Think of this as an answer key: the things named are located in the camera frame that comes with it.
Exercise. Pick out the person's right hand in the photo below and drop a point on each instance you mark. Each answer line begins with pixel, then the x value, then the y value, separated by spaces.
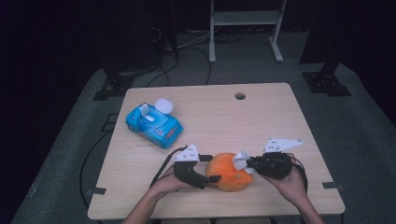
pixel 292 186

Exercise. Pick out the orange plush toy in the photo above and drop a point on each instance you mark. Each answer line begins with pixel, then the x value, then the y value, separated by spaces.
pixel 224 177

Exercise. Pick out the person's left hand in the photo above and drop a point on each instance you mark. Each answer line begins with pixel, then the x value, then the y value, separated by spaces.
pixel 165 185

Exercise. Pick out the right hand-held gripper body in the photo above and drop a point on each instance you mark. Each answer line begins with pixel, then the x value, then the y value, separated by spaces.
pixel 274 165

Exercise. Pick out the blue wet wipe packet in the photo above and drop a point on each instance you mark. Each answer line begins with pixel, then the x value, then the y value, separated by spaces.
pixel 162 130

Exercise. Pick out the white wet wipe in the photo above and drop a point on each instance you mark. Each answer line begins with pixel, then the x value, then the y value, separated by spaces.
pixel 240 161

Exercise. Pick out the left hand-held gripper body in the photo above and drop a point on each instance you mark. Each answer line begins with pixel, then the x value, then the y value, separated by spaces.
pixel 186 171

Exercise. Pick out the black stand with base plate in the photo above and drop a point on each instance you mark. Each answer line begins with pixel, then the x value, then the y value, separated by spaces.
pixel 325 82
pixel 116 84

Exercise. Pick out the black tape rectangle outline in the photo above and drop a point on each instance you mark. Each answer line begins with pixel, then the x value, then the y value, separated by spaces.
pixel 107 129

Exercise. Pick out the white metal stand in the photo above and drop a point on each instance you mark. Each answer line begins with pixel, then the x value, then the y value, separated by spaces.
pixel 246 18

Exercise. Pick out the black tape strip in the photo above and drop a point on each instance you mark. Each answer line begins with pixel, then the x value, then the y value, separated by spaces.
pixel 96 190
pixel 331 185

